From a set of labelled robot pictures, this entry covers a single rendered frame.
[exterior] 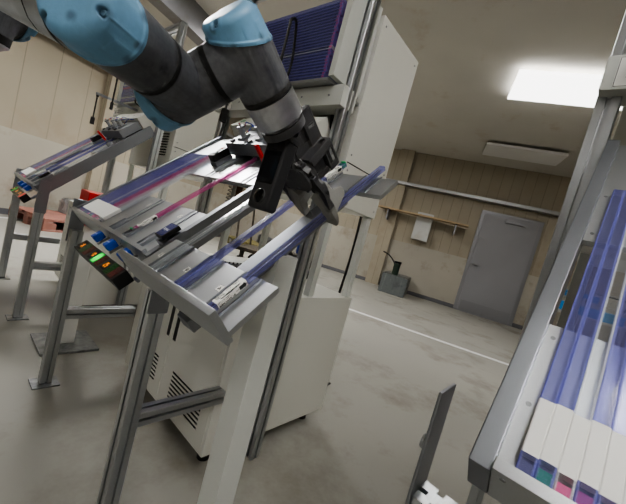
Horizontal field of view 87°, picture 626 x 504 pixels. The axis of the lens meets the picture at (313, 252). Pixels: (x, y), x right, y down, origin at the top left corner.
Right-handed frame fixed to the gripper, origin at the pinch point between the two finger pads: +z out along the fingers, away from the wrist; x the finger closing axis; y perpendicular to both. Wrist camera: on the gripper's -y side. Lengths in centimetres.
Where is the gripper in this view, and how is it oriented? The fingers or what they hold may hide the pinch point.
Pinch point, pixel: (319, 219)
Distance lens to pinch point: 64.2
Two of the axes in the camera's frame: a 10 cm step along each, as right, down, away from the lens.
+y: 5.6, -7.5, 3.6
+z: 3.7, 6.1, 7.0
